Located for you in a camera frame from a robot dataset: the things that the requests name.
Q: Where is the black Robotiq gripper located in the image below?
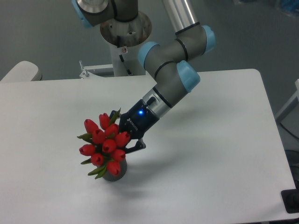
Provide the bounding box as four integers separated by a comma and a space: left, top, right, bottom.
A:
109, 99, 160, 154

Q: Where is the white pedestal base bracket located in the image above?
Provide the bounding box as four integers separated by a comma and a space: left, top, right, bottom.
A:
79, 60, 146, 79

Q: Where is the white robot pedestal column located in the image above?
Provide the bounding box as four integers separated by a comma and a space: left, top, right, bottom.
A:
100, 11, 152, 67

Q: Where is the black cable on pedestal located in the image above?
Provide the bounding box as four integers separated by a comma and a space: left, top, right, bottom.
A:
116, 35, 133, 76

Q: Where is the blue object top right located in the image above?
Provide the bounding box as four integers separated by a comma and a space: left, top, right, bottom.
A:
275, 0, 299, 17

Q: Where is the white furniture frame at right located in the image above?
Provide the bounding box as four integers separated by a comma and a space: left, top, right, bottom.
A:
274, 79, 299, 123

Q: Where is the dark grey ribbed vase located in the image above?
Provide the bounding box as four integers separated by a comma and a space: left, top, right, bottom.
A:
103, 159, 128, 182

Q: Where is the black box at table corner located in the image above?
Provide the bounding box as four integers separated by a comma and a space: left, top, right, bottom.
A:
281, 189, 299, 214

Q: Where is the red tulip bouquet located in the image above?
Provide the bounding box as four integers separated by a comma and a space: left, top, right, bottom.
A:
78, 113, 131, 179

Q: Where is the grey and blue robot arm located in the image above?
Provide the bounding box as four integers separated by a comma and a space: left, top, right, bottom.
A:
72, 0, 216, 153

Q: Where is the beige chair armrest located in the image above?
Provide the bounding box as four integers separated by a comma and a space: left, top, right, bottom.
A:
0, 61, 43, 83

